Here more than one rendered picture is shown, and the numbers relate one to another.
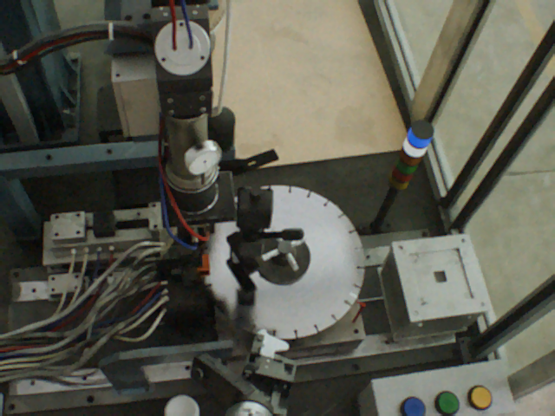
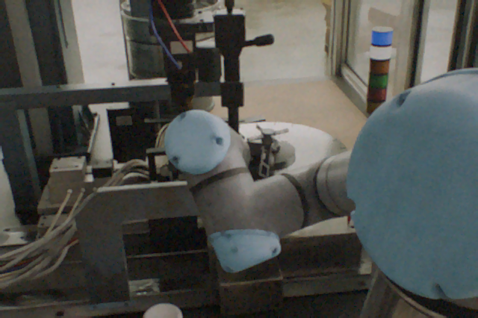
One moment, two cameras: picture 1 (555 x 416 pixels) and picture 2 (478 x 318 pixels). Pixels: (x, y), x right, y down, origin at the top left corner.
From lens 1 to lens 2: 0.82 m
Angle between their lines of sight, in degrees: 35
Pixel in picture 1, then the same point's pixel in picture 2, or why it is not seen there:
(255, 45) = (249, 107)
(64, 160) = (72, 88)
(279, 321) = not seen: hidden behind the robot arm
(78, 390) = (48, 307)
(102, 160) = (106, 88)
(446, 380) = not seen: hidden behind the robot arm
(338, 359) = (340, 275)
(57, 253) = (54, 197)
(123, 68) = not seen: outside the picture
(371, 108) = (353, 131)
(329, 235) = (312, 142)
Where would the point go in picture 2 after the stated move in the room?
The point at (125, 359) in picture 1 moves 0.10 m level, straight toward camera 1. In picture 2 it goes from (103, 192) to (125, 219)
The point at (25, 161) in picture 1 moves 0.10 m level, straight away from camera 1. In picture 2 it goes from (36, 89) to (26, 77)
